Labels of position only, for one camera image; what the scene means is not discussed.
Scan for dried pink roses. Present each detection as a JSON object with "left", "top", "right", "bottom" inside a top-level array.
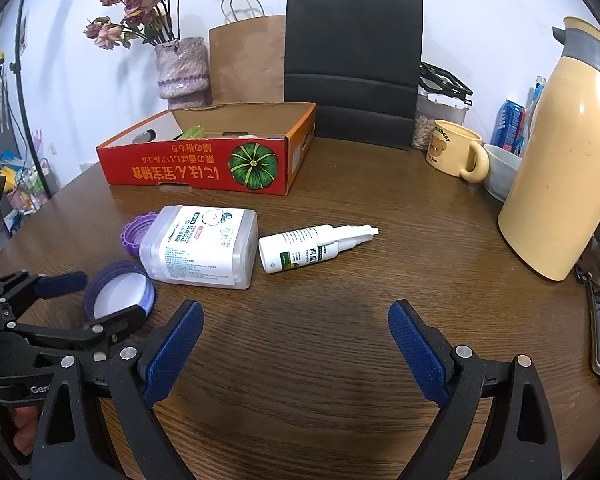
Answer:
[{"left": 84, "top": 0, "right": 182, "bottom": 51}]

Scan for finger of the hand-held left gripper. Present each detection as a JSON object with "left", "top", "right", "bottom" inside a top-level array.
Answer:
[
  {"left": 0, "top": 270, "right": 89, "bottom": 321},
  {"left": 7, "top": 304, "right": 148, "bottom": 356}
]

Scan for blue-capped plastic bottle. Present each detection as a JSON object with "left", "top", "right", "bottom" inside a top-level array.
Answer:
[{"left": 527, "top": 75, "right": 548, "bottom": 126}]

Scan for blue drink can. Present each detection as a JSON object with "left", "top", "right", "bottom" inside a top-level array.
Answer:
[{"left": 490, "top": 99, "right": 527, "bottom": 157}]

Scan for pink knitted vase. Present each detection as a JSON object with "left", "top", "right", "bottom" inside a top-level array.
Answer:
[{"left": 154, "top": 36, "right": 212, "bottom": 110}]

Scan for black light stand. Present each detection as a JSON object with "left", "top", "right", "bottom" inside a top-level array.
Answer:
[{"left": 7, "top": 0, "right": 61, "bottom": 196}]

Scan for cream thermos jug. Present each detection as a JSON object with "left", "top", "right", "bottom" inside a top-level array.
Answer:
[{"left": 497, "top": 16, "right": 600, "bottom": 282}]

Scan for yellow bear mug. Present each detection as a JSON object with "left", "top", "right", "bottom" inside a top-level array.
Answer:
[{"left": 425, "top": 119, "right": 491, "bottom": 182}]

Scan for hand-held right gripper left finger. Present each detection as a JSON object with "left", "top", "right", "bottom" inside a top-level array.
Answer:
[{"left": 30, "top": 300, "right": 205, "bottom": 480}]

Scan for person's left hand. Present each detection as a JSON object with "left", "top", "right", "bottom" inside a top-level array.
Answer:
[{"left": 0, "top": 404, "right": 42, "bottom": 456}]

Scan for purple ribbed lid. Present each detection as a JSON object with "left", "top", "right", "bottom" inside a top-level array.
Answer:
[{"left": 120, "top": 214, "right": 158, "bottom": 260}]

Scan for black paper bag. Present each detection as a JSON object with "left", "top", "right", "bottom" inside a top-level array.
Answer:
[{"left": 284, "top": 0, "right": 424, "bottom": 152}]

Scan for brown paper bag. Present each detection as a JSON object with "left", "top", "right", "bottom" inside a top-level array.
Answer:
[{"left": 208, "top": 0, "right": 287, "bottom": 106}]

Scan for large blue lid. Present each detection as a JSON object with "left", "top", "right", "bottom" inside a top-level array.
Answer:
[{"left": 82, "top": 260, "right": 156, "bottom": 323}]

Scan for clear clip-lid food container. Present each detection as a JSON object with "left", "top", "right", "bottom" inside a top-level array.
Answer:
[{"left": 411, "top": 61, "right": 473, "bottom": 152}]

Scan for white spray bottle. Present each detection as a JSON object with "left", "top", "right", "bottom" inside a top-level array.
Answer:
[{"left": 258, "top": 223, "right": 380, "bottom": 275}]

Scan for grey ceramic bowl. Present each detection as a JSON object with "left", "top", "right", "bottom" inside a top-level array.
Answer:
[{"left": 482, "top": 144, "right": 523, "bottom": 203}]

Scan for red cardboard box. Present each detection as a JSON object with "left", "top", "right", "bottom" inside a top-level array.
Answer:
[{"left": 96, "top": 101, "right": 317, "bottom": 197}]

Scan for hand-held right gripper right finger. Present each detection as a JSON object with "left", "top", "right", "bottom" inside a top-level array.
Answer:
[{"left": 387, "top": 300, "right": 551, "bottom": 480}]

